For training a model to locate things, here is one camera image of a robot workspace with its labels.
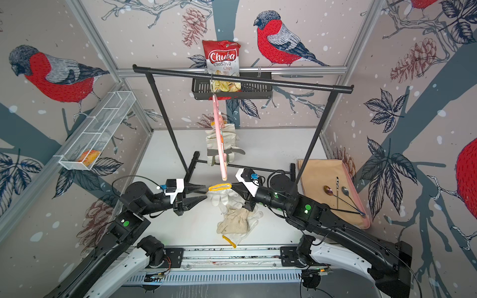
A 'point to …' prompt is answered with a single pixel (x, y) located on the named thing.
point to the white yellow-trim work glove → (223, 195)
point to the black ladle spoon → (359, 212)
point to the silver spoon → (346, 192)
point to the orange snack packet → (89, 158)
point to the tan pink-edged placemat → (329, 181)
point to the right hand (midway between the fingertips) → (232, 184)
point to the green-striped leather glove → (230, 138)
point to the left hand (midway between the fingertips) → (206, 189)
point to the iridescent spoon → (328, 190)
